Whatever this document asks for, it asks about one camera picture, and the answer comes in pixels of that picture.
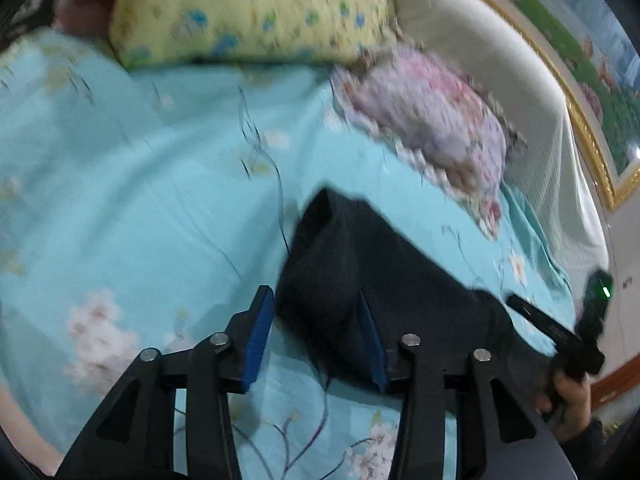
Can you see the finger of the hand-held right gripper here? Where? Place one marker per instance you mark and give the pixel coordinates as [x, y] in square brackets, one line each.
[537, 321]

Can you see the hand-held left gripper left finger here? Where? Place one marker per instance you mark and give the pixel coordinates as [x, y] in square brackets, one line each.
[258, 336]

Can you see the gold framed wall picture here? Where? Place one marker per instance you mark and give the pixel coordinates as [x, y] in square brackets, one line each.
[575, 50]

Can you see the person's right forearm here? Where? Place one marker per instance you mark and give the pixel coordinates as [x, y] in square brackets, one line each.
[582, 447]

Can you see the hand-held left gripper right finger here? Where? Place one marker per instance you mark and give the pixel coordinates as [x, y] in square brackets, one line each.
[374, 345]

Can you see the pink floral pillow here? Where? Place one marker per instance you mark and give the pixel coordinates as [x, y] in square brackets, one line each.
[430, 130]

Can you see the black pants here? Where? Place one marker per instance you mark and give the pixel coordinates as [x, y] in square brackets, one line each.
[380, 290]

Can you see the light blue floral bedsheet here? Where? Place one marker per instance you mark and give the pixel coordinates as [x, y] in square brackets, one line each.
[150, 200]

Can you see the yellow floral pillow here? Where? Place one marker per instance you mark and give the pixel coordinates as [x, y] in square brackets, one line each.
[255, 10]

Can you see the white padded headboard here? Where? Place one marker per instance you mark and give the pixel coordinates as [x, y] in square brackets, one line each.
[520, 90]

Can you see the person's right hand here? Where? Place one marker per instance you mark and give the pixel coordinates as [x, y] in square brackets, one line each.
[567, 402]

